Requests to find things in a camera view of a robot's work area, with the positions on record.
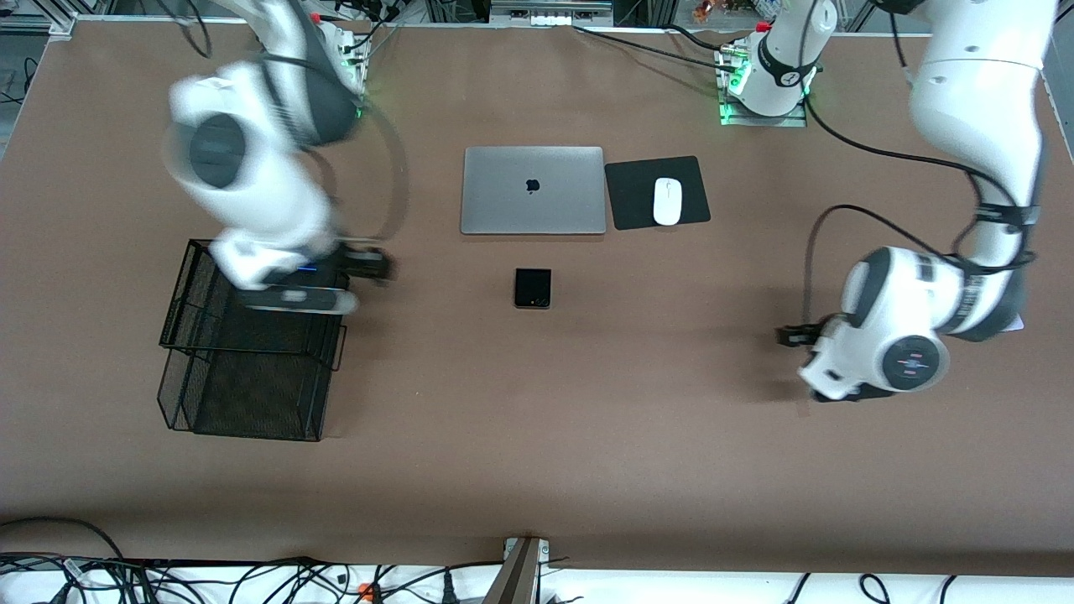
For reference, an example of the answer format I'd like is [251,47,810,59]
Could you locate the small black flip phone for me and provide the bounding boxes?
[514,268,553,310]

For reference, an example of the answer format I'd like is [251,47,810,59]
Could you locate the silver closed laptop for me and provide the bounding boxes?
[460,146,607,236]

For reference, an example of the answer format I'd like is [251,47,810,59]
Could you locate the black mesh two-tier tray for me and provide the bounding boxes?
[157,239,351,443]

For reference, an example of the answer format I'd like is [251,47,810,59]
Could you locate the white computer mouse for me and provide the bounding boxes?
[653,177,683,227]

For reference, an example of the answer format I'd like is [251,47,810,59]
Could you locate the black mouse pad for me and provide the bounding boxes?
[604,155,712,232]

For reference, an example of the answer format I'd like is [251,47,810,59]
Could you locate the white power strip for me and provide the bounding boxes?
[491,0,613,26]

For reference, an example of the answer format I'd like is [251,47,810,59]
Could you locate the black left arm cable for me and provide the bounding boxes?
[797,0,1041,326]

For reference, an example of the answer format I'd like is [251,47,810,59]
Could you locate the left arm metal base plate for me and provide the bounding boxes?
[717,42,808,128]

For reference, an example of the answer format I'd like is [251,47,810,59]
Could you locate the black cable bundle at base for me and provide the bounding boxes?
[336,0,405,61]

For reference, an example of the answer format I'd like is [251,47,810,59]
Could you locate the short black table cable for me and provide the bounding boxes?
[667,23,739,53]

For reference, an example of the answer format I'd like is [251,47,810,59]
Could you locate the long black table cable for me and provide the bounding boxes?
[575,25,739,70]

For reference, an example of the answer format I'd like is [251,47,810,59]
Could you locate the grey metal camera post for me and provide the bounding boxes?
[482,537,550,604]

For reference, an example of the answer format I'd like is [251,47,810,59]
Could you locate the aluminium frame profile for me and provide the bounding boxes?
[0,13,78,39]

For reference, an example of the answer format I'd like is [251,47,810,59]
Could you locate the black looped floor cable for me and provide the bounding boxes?
[0,517,128,567]

